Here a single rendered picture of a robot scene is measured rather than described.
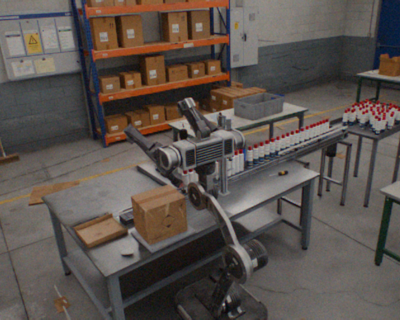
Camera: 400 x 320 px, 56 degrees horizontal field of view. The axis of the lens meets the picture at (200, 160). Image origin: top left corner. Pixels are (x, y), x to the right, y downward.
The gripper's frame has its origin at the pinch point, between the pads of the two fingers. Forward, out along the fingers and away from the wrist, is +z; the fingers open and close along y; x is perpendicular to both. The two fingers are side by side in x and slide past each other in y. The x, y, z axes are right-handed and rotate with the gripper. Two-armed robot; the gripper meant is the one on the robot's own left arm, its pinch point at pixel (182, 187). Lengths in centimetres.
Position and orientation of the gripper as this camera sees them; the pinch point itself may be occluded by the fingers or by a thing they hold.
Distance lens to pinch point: 307.7
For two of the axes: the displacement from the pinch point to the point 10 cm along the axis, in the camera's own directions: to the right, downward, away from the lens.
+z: 5.2, 5.5, 6.6
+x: -6.0, 7.8, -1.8
